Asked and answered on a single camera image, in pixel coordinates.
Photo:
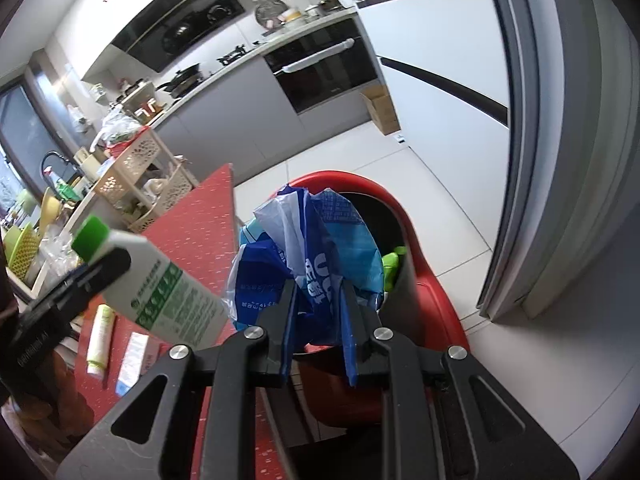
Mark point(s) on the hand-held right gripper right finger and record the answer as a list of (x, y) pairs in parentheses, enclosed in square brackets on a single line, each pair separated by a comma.
[(350, 335)]

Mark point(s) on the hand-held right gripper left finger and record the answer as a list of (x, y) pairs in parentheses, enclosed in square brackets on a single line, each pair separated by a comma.
[(288, 330)]

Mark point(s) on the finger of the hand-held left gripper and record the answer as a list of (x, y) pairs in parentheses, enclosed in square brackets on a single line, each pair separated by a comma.
[(90, 277)]

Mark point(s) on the green and white milk carton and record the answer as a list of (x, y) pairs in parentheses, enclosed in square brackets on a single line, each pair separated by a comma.
[(165, 290)]

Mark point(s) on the bright green wrapper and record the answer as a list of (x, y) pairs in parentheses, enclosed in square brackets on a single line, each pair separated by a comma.
[(392, 265)]

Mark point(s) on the blue and white plastic bag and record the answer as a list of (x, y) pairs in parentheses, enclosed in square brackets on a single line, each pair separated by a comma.
[(320, 240)]

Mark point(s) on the person's left hand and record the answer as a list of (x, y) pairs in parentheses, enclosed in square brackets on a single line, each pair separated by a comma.
[(75, 400)]

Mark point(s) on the green and white tube bottle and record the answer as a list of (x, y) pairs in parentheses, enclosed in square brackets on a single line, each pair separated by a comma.
[(100, 335)]

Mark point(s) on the green plastic basket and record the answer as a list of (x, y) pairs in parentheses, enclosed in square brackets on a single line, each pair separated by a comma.
[(22, 250)]

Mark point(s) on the red chair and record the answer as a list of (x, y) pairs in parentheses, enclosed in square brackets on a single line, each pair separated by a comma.
[(435, 300)]

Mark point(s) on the crumpled light blue packet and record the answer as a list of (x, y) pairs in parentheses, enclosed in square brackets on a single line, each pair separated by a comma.
[(132, 360)]

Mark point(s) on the black kitchen faucet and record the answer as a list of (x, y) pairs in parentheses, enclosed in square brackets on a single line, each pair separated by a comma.
[(52, 162)]

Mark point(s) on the beige storage cart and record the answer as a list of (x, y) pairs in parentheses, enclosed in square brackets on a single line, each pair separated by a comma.
[(135, 160)]

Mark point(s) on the red mesh bag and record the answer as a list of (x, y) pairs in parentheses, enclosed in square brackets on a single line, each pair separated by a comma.
[(120, 147)]

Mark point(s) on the kitchen window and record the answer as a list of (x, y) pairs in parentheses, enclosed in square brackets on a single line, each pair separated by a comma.
[(20, 145)]

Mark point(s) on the black wok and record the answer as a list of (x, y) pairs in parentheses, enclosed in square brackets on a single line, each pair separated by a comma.
[(182, 80)]

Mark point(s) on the cardboard box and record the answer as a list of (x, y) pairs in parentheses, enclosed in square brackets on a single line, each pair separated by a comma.
[(382, 110)]

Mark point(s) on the black built-in oven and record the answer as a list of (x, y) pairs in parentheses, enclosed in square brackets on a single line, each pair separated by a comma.
[(325, 75)]

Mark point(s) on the gas stove burner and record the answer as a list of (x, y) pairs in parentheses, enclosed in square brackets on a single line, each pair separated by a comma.
[(231, 55)]

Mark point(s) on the black range hood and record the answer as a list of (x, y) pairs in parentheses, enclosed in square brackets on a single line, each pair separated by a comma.
[(185, 25)]

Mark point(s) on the white fridge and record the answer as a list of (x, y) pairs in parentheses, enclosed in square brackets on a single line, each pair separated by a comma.
[(425, 35)]

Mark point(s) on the round grey patterned plate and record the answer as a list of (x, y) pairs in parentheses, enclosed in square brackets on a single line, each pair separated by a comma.
[(270, 11)]

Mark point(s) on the grey sliding door frame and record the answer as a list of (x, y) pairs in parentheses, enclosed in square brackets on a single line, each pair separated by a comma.
[(550, 135)]

